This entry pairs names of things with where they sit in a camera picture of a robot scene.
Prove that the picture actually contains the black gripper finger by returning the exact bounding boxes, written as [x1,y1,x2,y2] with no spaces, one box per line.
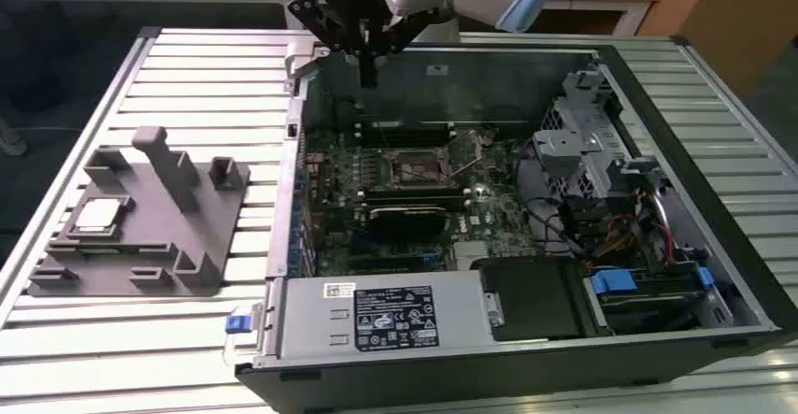
[286,0,370,90]
[368,7,439,90]

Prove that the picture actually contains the metal socket cover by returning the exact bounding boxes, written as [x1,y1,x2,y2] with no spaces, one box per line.
[440,129,495,165]

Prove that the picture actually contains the silver CPU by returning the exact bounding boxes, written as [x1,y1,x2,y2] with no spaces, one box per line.
[70,197,124,235]

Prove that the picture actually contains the silver drive cage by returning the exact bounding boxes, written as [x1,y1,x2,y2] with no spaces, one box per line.
[528,70,631,200]

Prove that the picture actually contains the black graphics card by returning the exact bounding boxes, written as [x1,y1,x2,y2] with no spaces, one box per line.
[364,205,448,238]

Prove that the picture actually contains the silver chipset heatsink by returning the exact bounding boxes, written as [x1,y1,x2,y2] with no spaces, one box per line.
[452,240,491,264]

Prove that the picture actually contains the green motherboard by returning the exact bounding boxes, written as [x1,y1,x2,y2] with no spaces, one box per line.
[296,126,544,278]

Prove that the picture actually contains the black expansion slot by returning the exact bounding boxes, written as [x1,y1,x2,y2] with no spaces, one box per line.
[348,255,437,269]

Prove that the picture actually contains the grey parts rack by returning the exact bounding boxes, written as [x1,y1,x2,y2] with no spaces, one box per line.
[25,125,252,297]

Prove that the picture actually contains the wooden cabinet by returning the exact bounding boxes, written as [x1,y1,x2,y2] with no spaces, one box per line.
[637,0,798,95]

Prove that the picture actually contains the grey chair leg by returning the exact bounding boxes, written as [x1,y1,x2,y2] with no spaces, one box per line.
[0,117,28,156]

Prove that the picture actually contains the black plastic shroud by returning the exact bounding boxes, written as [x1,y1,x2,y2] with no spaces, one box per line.
[476,257,599,343]

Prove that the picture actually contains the silver power supply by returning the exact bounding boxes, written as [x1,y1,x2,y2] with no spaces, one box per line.
[264,271,499,360]

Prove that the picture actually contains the hard disk in blue carrier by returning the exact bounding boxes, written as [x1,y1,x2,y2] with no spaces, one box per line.
[581,266,735,335]

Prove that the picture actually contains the black PC case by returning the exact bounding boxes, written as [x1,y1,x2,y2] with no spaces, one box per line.
[221,35,798,414]

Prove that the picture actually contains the orange wire bundle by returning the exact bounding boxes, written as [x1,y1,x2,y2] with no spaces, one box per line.
[581,231,635,268]

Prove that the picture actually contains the red wire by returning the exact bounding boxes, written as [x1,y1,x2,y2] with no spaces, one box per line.
[660,224,680,265]

